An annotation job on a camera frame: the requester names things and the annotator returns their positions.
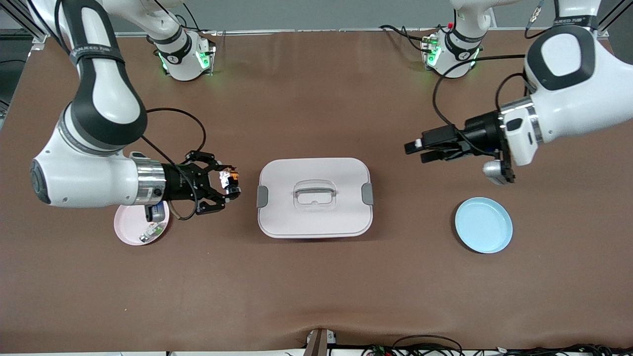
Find brown camera post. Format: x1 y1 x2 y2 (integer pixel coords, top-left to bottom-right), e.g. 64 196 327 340
305 328 328 356

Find black cable loop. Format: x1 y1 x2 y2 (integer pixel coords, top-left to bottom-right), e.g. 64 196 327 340
392 335 464 356

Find black left base cables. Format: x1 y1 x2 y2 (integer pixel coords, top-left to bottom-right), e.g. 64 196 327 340
379 24 438 54

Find brown table mat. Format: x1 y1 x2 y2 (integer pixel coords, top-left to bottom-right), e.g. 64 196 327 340
0 30 633 353

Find black cable bundle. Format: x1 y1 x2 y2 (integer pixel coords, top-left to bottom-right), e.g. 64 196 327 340
361 343 633 356

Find white lidded storage box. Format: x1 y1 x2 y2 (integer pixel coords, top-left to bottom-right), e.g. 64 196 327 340
256 157 374 239

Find light blue round plate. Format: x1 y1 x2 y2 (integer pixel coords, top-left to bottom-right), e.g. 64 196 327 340
454 197 513 254

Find aluminium frame profile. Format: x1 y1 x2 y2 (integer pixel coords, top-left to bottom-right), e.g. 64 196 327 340
596 0 633 39
0 0 50 44

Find silver table edge rail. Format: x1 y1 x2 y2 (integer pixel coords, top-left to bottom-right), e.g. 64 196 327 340
116 27 527 38

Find orange black push switch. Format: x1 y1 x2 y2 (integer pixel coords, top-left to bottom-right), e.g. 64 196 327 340
219 168 242 197

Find green white switch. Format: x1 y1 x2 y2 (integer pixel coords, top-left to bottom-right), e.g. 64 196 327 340
139 222 165 244

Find pink round plate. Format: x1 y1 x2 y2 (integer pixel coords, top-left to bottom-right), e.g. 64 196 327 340
114 202 170 246

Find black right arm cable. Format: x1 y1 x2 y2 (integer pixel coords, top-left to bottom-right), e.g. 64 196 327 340
140 107 207 222

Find black right base cable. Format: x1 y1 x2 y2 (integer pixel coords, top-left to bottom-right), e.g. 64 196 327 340
176 4 217 38

